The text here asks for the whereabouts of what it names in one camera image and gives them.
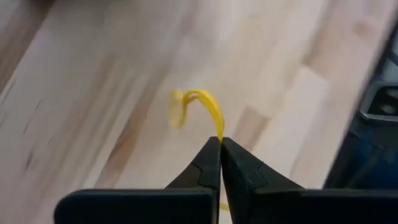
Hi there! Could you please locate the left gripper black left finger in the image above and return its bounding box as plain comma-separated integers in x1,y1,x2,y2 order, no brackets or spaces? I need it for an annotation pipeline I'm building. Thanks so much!
165,136,221,224

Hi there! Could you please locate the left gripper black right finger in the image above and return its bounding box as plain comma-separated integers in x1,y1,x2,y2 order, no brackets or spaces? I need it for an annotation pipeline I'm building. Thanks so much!
221,137,305,224

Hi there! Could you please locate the yellow thin rubber band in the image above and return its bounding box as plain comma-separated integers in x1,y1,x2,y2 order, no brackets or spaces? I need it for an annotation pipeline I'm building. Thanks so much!
169,88,231,212

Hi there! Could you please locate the person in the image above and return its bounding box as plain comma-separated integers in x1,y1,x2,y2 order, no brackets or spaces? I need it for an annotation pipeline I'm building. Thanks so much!
338,121,398,190

